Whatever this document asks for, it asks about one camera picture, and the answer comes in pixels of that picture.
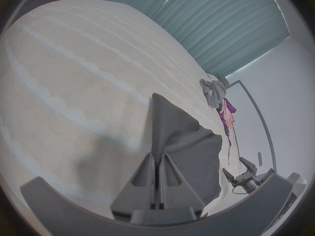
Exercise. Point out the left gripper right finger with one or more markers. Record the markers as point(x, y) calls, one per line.
point(179, 193)

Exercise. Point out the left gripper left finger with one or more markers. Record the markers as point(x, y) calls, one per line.
point(137, 193)

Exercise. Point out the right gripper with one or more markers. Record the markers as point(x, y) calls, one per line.
point(246, 182)

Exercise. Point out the black T-shirt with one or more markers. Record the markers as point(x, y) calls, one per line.
point(187, 151)

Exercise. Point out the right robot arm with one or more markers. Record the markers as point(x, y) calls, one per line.
point(294, 188)

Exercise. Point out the pile of clothes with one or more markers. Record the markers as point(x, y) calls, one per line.
point(228, 117)

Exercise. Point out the bed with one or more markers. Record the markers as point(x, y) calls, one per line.
point(86, 95)

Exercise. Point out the grey garment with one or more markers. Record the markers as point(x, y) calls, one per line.
point(215, 92)

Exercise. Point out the grey bedside table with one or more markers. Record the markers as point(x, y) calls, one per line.
point(223, 79)

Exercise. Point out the white printed pillow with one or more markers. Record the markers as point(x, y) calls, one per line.
point(212, 77)

